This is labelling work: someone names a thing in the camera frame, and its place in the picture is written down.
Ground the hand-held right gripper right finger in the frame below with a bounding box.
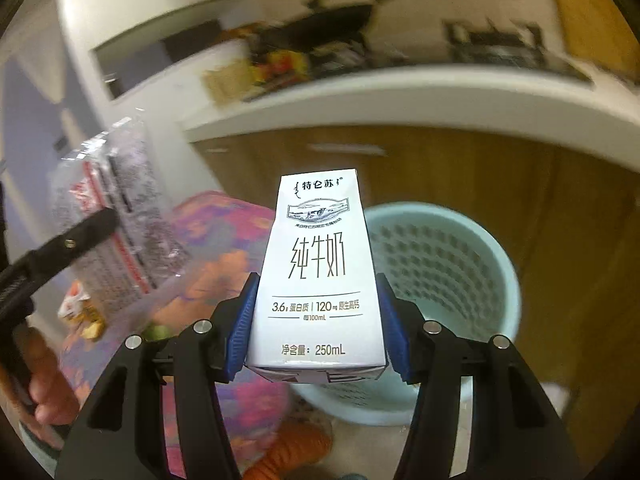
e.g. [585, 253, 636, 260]
[375, 272, 583, 480]

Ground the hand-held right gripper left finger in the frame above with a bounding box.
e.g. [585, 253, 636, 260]
[55, 272, 262, 480]

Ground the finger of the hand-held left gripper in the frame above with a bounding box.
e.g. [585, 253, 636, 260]
[15, 207, 120, 287]

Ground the clear printed plastic wrapper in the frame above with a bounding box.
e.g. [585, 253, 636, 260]
[47, 115, 195, 307]

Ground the light blue plastic basket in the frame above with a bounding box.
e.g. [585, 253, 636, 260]
[300, 201, 521, 428]

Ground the white milk carton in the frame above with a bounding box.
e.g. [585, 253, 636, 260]
[245, 169, 389, 385]

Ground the person's left hand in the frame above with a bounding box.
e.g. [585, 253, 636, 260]
[0, 329, 83, 431]

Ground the small yellow snack packet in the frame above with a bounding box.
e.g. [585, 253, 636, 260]
[57, 282, 107, 339]

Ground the floral table cloth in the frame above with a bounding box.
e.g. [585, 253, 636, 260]
[15, 191, 333, 480]

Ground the orange plastic object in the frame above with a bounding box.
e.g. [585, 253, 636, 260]
[247, 420, 334, 480]

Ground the wooden kitchen cabinet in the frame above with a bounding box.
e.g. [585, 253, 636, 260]
[186, 124, 640, 461]

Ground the beige chopstick holder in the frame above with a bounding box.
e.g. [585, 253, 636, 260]
[201, 61, 252, 107]

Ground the black glass cooktop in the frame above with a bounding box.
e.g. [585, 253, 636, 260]
[245, 22, 595, 88]

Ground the black burner grate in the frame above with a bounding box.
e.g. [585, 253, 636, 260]
[444, 19, 547, 69]

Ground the black wok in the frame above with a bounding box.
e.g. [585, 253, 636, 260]
[260, 0, 446, 42]

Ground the wooden cutting board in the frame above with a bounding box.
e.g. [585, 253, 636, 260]
[542, 0, 626, 68]

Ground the long metal cabinet handle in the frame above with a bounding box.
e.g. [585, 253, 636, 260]
[309, 143, 389, 158]

